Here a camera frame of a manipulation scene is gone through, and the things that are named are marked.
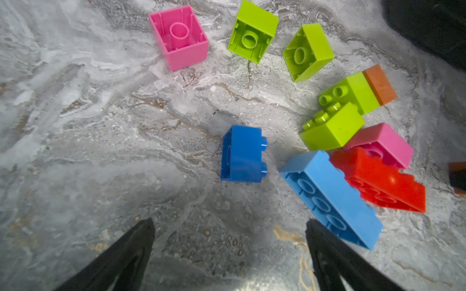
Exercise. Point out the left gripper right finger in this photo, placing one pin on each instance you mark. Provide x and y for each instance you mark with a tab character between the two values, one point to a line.
333	261

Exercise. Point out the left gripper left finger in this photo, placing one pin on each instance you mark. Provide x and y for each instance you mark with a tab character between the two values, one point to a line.
122	265

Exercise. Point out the dark blue lego brick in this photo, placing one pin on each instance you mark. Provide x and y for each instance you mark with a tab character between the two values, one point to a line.
242	155

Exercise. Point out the orange lego brick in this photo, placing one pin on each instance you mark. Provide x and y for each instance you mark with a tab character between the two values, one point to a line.
457	176

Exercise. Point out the light blue long lego brick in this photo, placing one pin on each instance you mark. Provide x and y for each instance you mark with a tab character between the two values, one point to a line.
332	200

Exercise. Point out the red long lego brick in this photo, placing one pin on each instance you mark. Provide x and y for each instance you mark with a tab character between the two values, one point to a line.
378	183

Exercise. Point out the lime lego brick studs up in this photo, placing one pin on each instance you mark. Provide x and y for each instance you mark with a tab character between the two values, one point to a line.
332	128

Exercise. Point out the pink lego brick on red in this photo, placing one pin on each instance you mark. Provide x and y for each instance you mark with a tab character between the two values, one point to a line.
381	141

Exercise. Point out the lime and orange lego stack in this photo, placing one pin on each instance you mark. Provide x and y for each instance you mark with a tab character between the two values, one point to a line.
368	90

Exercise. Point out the pink lego brick upturned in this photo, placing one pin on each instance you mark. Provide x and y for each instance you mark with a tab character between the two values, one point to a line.
180	37

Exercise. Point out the lime lego brick upturned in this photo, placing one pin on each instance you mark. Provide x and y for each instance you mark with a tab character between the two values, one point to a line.
253	32

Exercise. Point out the black plastic tool case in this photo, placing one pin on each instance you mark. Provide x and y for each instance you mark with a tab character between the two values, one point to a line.
438	27

